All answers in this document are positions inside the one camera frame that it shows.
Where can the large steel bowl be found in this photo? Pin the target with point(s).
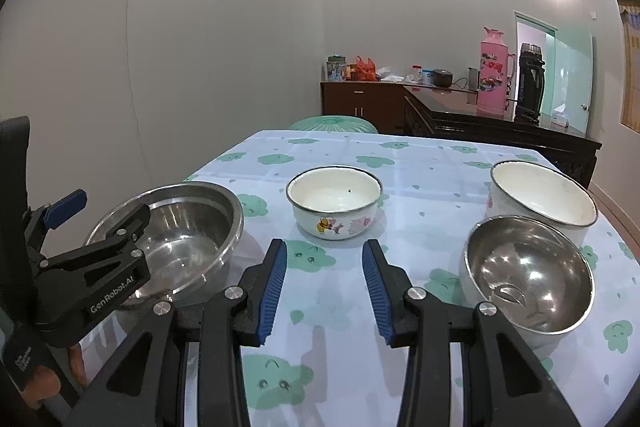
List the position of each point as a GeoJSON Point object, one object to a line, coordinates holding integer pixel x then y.
{"type": "Point", "coordinates": [194, 229]}

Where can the light blue cloud tablecloth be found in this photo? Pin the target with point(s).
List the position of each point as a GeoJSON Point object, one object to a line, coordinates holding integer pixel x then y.
{"type": "Point", "coordinates": [325, 364]}

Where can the pink thermos flask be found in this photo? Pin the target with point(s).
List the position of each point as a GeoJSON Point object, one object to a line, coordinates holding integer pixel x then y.
{"type": "Point", "coordinates": [495, 73]}

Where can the green door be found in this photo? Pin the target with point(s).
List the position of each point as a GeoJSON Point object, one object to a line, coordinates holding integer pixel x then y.
{"type": "Point", "coordinates": [573, 78]}

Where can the orange plastic bag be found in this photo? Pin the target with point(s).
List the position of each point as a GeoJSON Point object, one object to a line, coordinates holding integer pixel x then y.
{"type": "Point", "coordinates": [362, 70]}

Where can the black rice cooker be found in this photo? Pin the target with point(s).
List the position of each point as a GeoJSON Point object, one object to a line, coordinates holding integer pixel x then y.
{"type": "Point", "coordinates": [442, 78]}

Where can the brown wooden cabinet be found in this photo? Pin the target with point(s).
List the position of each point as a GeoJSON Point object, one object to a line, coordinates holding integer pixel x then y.
{"type": "Point", "coordinates": [380, 103]}

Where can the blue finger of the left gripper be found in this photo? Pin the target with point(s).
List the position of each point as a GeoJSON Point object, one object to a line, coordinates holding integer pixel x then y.
{"type": "Point", "coordinates": [51, 217]}

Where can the black thermos flask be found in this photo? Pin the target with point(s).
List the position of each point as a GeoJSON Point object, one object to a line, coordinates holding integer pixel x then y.
{"type": "Point", "coordinates": [530, 84]}

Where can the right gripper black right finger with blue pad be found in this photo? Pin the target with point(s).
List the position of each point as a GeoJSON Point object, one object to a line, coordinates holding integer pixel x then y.
{"type": "Point", "coordinates": [503, 382]}

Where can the person's left hand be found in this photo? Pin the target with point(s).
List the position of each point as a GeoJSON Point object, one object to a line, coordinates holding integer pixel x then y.
{"type": "Point", "coordinates": [45, 384]}

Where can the dark carved wooden table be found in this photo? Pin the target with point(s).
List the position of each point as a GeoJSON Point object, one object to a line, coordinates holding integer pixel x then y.
{"type": "Point", "coordinates": [447, 115]}

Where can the small white enamel bowl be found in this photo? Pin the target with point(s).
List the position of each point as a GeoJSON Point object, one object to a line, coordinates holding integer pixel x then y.
{"type": "Point", "coordinates": [334, 202]}

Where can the large white enamel bowl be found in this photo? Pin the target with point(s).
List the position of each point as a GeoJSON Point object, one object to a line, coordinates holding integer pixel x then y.
{"type": "Point", "coordinates": [523, 188]}

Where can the small steel bowl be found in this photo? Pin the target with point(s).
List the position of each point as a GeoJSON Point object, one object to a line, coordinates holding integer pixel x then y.
{"type": "Point", "coordinates": [533, 274]}

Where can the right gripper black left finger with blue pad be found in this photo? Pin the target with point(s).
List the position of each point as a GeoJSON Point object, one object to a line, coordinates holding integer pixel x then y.
{"type": "Point", "coordinates": [144, 381]}

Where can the green plastic stool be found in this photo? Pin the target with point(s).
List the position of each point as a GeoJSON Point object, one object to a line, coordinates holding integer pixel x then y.
{"type": "Point", "coordinates": [334, 123]}

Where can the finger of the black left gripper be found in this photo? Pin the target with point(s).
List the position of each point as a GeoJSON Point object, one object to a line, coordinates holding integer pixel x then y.
{"type": "Point", "coordinates": [126, 231]}

